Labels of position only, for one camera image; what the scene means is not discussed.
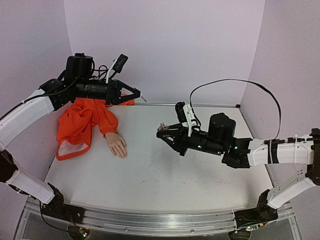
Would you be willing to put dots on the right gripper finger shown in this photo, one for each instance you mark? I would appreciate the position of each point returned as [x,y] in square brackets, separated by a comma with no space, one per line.
[173,139]
[176,127]

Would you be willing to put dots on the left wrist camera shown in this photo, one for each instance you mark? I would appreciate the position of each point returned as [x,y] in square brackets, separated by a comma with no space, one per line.
[116,66]

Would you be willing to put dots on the aluminium front rail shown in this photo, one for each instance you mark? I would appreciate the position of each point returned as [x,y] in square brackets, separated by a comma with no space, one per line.
[38,223]

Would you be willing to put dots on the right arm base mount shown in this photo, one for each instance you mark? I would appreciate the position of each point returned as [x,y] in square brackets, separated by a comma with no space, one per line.
[261,214]

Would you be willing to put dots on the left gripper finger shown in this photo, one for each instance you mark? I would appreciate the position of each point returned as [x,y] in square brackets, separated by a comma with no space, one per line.
[129,88]
[128,97]

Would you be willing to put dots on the nail polish bottle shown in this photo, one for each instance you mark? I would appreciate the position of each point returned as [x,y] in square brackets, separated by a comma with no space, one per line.
[163,127]

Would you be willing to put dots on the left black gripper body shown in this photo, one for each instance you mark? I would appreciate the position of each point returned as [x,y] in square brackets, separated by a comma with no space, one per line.
[111,96]

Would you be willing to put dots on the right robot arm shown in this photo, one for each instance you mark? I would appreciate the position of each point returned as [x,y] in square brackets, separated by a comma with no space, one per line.
[244,153]

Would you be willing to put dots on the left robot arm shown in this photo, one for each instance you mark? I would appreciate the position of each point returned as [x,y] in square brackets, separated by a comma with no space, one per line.
[76,81]

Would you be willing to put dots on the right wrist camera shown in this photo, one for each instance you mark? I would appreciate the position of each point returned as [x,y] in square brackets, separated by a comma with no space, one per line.
[187,117]

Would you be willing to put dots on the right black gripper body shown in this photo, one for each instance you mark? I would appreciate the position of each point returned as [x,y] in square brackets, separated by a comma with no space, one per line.
[184,141]

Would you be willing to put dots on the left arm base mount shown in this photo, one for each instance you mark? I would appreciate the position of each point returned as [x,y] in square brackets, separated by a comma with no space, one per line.
[58,209]

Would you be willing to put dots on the orange hoodie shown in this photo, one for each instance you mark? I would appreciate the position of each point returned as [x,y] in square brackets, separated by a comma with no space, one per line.
[75,130]

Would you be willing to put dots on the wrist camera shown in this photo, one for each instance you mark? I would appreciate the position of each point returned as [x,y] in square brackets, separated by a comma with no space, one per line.
[187,117]
[116,66]

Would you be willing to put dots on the mannequin hand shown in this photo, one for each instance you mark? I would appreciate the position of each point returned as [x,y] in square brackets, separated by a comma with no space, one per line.
[117,145]

